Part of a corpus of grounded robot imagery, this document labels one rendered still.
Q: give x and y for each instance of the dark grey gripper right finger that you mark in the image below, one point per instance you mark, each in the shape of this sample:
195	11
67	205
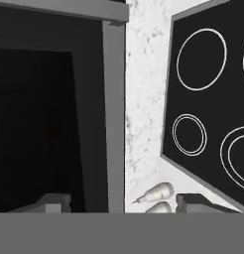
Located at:
193	203

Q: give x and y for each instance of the grey microwave oven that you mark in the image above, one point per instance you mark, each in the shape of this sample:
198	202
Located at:
61	109

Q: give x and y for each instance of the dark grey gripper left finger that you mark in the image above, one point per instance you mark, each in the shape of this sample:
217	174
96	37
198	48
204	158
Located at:
54	202

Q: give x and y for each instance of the black hob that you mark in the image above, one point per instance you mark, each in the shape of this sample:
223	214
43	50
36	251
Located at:
206	99

